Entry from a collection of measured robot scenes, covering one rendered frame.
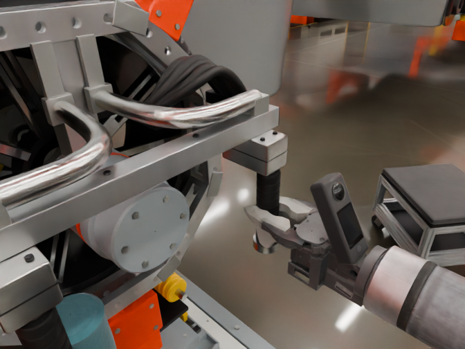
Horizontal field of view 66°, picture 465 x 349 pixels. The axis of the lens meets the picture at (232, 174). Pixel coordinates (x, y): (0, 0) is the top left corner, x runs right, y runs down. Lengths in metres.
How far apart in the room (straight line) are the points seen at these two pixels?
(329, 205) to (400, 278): 0.11
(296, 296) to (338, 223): 1.08
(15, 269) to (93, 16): 0.34
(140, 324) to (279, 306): 0.79
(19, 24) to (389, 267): 0.52
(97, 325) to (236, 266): 1.12
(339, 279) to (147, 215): 0.28
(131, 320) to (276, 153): 0.47
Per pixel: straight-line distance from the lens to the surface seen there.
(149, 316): 0.83
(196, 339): 1.15
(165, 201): 0.49
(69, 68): 0.54
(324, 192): 0.46
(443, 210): 1.57
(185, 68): 0.53
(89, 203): 0.37
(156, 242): 0.51
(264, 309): 1.49
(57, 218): 0.36
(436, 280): 0.47
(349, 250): 0.49
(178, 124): 0.44
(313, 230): 0.52
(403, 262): 0.48
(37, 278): 0.35
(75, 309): 0.59
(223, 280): 1.58
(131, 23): 0.57
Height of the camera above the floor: 1.16
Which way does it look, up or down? 31 degrees down
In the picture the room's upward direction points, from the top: 1 degrees counter-clockwise
